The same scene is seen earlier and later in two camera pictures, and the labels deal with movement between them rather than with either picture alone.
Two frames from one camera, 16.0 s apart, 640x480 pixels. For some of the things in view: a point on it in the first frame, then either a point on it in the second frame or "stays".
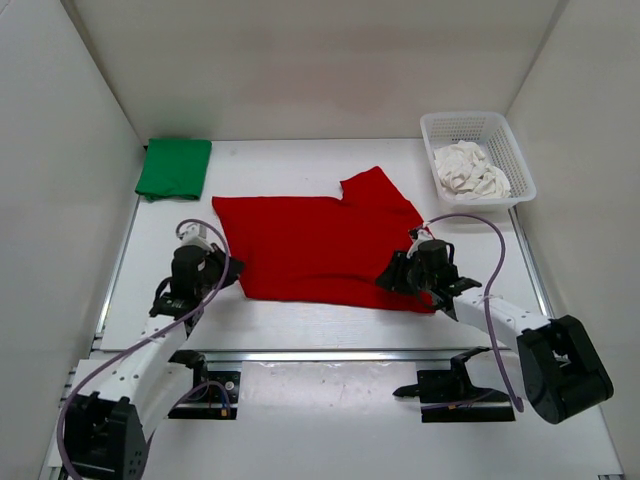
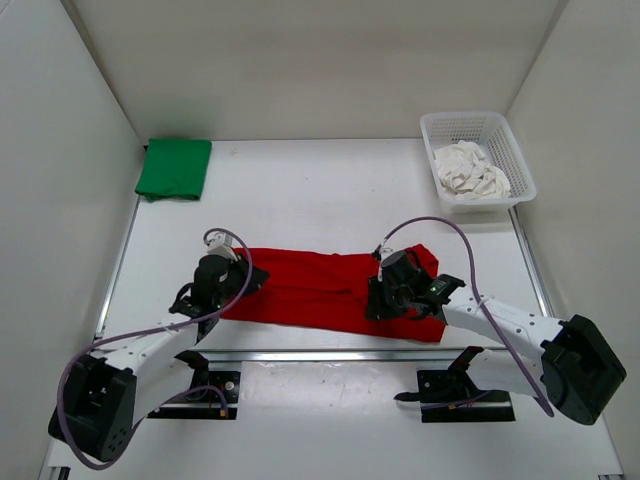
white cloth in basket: x=463 y=173 stays
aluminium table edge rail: x=312 y=357 stays
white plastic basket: x=491 y=132 stays
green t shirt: x=174 y=168 stays
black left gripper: x=216 y=254 -> x=258 y=279
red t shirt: x=331 y=248 -> x=330 y=290
